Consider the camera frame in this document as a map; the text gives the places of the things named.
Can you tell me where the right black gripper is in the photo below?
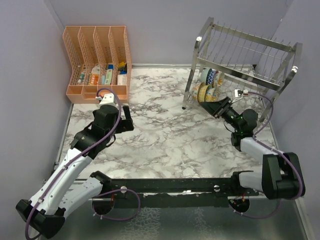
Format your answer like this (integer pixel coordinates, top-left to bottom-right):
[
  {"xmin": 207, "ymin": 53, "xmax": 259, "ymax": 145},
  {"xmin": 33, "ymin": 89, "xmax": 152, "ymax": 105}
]
[{"xmin": 200, "ymin": 96, "xmax": 242, "ymax": 131}]

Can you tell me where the blue orange floral bowl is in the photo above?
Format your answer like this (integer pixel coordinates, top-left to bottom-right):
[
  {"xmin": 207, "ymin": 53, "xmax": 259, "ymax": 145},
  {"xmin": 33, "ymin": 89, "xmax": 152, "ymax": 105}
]
[{"xmin": 204, "ymin": 87, "xmax": 220, "ymax": 102}]

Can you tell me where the blue yellow sun bowl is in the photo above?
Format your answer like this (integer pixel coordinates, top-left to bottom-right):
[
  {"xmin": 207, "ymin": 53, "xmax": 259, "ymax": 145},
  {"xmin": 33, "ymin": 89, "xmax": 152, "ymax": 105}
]
[{"xmin": 197, "ymin": 84, "xmax": 212, "ymax": 103}]

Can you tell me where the green leaf orange flower bowl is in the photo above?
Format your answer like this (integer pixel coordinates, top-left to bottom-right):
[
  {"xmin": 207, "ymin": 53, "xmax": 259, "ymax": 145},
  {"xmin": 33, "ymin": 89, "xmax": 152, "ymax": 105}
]
[{"xmin": 190, "ymin": 82, "xmax": 204, "ymax": 101}]

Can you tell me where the orange star flower bowl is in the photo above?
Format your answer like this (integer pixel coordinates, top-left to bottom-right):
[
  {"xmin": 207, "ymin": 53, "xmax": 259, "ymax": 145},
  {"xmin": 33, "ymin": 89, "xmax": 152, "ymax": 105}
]
[{"xmin": 213, "ymin": 71, "xmax": 225, "ymax": 88}]

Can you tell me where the red patterned bowl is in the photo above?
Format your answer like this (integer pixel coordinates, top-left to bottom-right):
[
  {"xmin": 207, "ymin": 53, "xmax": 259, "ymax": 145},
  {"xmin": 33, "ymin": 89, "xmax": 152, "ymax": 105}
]
[{"xmin": 206, "ymin": 69, "xmax": 221, "ymax": 87}]

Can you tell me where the teal bowl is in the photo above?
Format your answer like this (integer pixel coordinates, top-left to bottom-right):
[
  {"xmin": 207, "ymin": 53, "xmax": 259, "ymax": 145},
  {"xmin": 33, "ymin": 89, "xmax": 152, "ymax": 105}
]
[{"xmin": 200, "ymin": 67, "xmax": 212, "ymax": 83}]

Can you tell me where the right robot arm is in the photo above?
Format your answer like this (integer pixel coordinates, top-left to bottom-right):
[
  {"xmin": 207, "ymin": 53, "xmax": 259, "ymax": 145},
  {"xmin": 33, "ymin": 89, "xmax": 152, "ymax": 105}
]
[{"xmin": 200, "ymin": 97, "xmax": 306, "ymax": 200}]

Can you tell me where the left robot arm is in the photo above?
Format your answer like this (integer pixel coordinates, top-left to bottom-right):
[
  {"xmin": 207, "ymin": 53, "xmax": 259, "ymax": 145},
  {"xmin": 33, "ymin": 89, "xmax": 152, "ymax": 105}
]
[{"xmin": 15, "ymin": 104, "xmax": 134, "ymax": 240}]

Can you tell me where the steel dish rack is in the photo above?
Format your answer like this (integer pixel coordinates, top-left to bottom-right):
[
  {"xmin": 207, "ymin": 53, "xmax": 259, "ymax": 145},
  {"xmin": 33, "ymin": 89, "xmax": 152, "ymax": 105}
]
[{"xmin": 182, "ymin": 17, "xmax": 303, "ymax": 109}]

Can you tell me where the white blue box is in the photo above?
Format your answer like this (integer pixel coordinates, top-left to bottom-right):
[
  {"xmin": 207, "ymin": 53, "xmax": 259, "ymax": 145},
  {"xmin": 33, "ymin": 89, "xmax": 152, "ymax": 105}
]
[{"xmin": 117, "ymin": 73, "xmax": 127, "ymax": 86}]

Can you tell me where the green white box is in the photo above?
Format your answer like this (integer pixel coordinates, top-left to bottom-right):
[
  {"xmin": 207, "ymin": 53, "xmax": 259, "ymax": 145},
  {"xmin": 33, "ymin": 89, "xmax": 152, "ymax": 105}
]
[{"xmin": 104, "ymin": 69, "xmax": 114, "ymax": 85}]

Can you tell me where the orange snack box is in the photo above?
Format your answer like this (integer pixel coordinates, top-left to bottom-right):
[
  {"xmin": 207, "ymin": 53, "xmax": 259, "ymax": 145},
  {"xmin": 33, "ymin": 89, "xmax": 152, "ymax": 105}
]
[{"xmin": 87, "ymin": 73, "xmax": 100, "ymax": 86}]

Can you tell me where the small bottle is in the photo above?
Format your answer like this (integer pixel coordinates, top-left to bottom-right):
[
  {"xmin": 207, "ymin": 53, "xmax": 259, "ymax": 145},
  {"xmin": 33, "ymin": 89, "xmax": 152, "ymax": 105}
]
[{"xmin": 77, "ymin": 72, "xmax": 86, "ymax": 85}]

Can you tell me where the peach plastic desk organizer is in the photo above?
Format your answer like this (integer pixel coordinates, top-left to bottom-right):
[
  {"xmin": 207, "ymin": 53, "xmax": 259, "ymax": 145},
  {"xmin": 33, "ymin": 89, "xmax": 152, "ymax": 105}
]
[{"xmin": 62, "ymin": 26, "xmax": 132, "ymax": 104}]

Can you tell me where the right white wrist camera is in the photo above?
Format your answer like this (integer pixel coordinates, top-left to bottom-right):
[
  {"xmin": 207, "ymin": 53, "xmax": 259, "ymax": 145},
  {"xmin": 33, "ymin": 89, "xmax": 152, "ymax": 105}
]
[{"xmin": 231, "ymin": 88, "xmax": 249, "ymax": 104}]

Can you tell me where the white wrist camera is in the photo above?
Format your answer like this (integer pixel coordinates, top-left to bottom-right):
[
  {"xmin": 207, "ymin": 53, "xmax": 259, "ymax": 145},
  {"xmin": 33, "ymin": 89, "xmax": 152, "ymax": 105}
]
[
  {"xmin": 95, "ymin": 93, "xmax": 116, "ymax": 107},
  {"xmin": 231, "ymin": 88, "xmax": 249, "ymax": 104}
]

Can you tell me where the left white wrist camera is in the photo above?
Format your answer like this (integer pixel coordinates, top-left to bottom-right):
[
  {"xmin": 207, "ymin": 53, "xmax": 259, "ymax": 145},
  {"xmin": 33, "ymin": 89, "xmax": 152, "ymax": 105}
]
[{"xmin": 95, "ymin": 93, "xmax": 116, "ymax": 107}]

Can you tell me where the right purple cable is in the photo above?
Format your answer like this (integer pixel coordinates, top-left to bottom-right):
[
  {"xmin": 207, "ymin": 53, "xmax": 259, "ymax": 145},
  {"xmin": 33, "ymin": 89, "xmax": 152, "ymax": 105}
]
[{"xmin": 228, "ymin": 90, "xmax": 306, "ymax": 220}]

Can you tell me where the purple cable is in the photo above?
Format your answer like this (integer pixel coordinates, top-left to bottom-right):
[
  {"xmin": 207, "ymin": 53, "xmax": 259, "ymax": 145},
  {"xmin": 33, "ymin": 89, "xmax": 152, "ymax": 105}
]
[
  {"xmin": 24, "ymin": 87, "xmax": 141, "ymax": 240},
  {"xmin": 228, "ymin": 90, "xmax": 306, "ymax": 220}
]

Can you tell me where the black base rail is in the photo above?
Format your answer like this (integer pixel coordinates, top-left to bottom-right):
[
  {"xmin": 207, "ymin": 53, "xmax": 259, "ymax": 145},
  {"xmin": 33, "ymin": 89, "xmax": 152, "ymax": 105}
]
[{"xmin": 91, "ymin": 171, "xmax": 258, "ymax": 209}]

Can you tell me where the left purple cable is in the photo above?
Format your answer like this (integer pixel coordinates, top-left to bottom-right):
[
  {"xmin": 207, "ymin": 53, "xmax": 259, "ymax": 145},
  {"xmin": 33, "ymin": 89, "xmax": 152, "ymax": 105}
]
[{"xmin": 24, "ymin": 87, "xmax": 141, "ymax": 240}]

